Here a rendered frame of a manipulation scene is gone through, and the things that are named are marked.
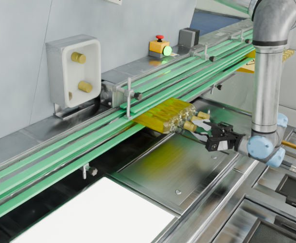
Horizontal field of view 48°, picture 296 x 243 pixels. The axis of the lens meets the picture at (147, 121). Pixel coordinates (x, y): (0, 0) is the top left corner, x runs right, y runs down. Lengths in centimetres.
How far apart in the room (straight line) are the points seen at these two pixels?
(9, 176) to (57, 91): 35
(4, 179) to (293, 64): 668
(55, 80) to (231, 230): 79
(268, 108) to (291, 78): 633
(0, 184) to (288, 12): 92
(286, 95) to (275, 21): 654
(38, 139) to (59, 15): 42
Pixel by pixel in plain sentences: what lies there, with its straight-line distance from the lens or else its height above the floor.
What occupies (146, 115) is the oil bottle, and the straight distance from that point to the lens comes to 136.
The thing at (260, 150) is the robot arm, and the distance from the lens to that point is 109.
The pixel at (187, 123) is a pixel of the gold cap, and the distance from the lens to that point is 136.
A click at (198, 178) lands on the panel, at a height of 127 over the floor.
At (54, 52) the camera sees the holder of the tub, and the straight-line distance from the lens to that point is 118.
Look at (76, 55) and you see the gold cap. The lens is 124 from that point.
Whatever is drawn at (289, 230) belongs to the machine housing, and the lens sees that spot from 127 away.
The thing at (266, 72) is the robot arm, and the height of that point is 142.
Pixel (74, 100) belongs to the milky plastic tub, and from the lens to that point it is 125.
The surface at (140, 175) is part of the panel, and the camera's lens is 128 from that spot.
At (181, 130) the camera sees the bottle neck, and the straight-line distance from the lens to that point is 131.
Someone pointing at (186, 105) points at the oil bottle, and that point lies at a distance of 147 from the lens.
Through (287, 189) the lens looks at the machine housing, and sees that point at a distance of 145.
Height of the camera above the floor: 167
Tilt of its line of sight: 30 degrees down
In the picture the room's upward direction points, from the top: 113 degrees clockwise
